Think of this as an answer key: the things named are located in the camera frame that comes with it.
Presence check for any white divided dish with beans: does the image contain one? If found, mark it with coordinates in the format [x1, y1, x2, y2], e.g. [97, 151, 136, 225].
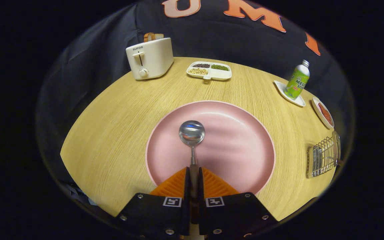
[186, 61, 233, 82]

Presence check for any white oval food plate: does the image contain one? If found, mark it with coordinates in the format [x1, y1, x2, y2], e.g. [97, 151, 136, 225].
[311, 97, 335, 130]

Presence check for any white square coaster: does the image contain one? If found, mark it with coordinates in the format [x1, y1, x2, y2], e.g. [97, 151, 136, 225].
[274, 80, 306, 107]

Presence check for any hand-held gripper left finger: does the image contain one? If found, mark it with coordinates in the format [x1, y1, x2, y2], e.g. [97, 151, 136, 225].
[114, 167, 191, 239]

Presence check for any green soda bottle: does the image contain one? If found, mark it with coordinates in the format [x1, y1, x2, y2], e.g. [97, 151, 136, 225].
[283, 60, 311, 100]

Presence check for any white toaster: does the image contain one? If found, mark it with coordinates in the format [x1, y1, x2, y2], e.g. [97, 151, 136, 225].
[126, 37, 175, 81]

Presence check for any metal wire basket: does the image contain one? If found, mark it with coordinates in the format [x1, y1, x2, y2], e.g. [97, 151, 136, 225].
[305, 130, 342, 179]

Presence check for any pink round plate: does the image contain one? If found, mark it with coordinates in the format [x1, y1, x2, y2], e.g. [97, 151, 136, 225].
[145, 100, 276, 196]

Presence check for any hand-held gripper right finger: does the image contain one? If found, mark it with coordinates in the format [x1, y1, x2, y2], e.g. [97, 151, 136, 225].
[198, 167, 279, 239]

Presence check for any spoon with wooden handle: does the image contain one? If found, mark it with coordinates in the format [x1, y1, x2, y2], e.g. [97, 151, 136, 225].
[179, 120, 206, 224]

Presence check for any toasted bread slice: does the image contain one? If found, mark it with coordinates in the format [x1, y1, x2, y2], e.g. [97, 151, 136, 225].
[143, 32, 165, 42]

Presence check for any brown fried meat piece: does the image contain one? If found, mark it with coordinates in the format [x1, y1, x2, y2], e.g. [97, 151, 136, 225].
[318, 103, 333, 126]

